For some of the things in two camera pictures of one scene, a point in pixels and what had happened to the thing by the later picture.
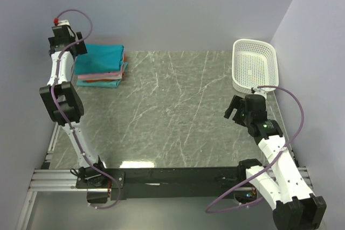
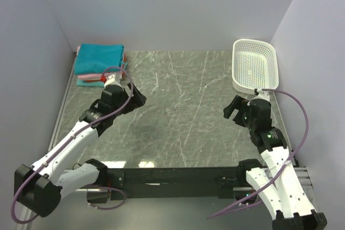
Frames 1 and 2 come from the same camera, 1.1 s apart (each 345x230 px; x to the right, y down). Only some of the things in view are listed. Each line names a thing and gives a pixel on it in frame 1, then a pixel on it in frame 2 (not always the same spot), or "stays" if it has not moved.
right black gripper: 238,103 stays
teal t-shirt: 99,58 stays
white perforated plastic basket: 254,64 stays
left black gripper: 81,48 to 137,100
